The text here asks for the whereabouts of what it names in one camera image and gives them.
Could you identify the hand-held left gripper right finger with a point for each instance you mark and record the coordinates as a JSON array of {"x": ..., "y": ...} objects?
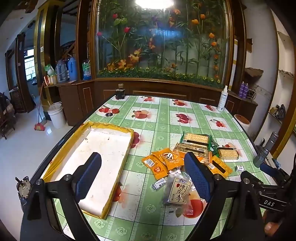
[{"x": 196, "y": 176}]

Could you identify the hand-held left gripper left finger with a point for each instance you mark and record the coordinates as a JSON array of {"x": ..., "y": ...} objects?
[{"x": 84, "y": 183}]

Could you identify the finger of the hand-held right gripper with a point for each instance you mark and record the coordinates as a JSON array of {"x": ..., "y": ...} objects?
[{"x": 269, "y": 168}]

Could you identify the clear plum snack packet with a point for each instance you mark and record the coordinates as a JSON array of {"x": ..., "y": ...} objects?
[{"x": 179, "y": 190}]

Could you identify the large orange snack packet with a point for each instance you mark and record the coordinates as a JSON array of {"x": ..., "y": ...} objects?
[{"x": 218, "y": 165}]

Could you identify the cracker packet with green ends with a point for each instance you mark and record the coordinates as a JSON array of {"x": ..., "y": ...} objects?
[
  {"x": 227, "y": 153},
  {"x": 185, "y": 149},
  {"x": 195, "y": 138}
]

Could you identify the white patterned candy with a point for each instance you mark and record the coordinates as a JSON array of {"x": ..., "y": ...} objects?
[
  {"x": 239, "y": 168},
  {"x": 159, "y": 184}
]

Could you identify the green snack packet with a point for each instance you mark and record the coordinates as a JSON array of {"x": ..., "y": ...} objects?
[{"x": 214, "y": 148}]

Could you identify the yellow-rimmed white tray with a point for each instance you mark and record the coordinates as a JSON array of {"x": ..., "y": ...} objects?
[{"x": 104, "y": 148}]

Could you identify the person's right hand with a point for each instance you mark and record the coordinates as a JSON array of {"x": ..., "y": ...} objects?
[{"x": 270, "y": 226}]

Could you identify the terracotta pot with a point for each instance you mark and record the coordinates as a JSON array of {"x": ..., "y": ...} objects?
[{"x": 241, "y": 119}]

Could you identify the dark grey bundle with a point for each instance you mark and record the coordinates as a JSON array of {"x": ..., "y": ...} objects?
[{"x": 278, "y": 110}]

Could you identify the small metal motor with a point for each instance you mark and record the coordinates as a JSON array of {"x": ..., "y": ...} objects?
[{"x": 23, "y": 187}]

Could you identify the red broom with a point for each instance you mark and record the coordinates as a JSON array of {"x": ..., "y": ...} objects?
[{"x": 39, "y": 127}]

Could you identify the dark bottle cap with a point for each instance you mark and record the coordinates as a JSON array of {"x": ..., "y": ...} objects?
[{"x": 109, "y": 115}]

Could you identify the white plastic bucket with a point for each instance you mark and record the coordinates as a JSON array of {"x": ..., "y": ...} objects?
[{"x": 56, "y": 114}]

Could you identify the red bottle cap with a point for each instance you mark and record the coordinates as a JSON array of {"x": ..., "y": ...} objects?
[{"x": 115, "y": 111}]

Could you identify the white spray bottle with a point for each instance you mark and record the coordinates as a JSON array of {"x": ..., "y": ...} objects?
[{"x": 222, "y": 99}]

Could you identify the purple bottle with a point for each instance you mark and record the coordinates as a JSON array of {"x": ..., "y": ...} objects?
[
  {"x": 246, "y": 90},
  {"x": 241, "y": 90}
]

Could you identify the brown wooden cabinet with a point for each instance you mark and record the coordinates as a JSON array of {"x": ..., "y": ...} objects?
[{"x": 76, "y": 97}]

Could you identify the brown wooden shelf piece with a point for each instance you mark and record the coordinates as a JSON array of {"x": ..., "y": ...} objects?
[{"x": 254, "y": 73}]

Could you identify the dark ink bottle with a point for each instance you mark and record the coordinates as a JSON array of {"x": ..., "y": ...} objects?
[{"x": 120, "y": 92}]

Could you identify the wooden chair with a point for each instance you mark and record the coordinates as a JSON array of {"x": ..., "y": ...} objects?
[{"x": 4, "y": 115}]

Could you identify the yellow and white box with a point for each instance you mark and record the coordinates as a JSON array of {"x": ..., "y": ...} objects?
[{"x": 54, "y": 80}]

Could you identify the brown wicker cabinet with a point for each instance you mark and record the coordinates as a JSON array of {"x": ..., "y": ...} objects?
[{"x": 16, "y": 99}]

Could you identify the red small box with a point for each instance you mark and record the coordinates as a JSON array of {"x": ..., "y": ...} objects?
[{"x": 47, "y": 81}]

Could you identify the white rolled paper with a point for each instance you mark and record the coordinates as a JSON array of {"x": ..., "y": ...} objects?
[{"x": 234, "y": 64}]

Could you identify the grey thermos flask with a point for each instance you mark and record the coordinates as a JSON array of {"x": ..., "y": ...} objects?
[{"x": 60, "y": 71}]

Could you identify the blue thermos flask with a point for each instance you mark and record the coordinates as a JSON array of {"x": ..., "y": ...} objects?
[{"x": 72, "y": 68}]

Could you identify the dark slim flask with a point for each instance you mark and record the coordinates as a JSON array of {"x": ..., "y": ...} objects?
[{"x": 67, "y": 67}]

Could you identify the green and white bag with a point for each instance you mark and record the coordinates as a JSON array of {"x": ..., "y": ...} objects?
[{"x": 49, "y": 70}]

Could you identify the barred window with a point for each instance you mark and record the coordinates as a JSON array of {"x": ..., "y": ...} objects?
[{"x": 29, "y": 67}]

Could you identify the wooden staircase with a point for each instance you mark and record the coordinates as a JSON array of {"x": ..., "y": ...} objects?
[{"x": 69, "y": 49}]

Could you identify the glass-fronted artificial flower display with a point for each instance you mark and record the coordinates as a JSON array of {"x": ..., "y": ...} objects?
[{"x": 161, "y": 46}]

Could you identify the gold trimmed pillar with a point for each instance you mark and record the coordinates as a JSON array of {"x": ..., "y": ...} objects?
[{"x": 46, "y": 34}]

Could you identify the bright ceiling lamp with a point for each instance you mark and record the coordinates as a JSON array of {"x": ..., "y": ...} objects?
[{"x": 155, "y": 2}]

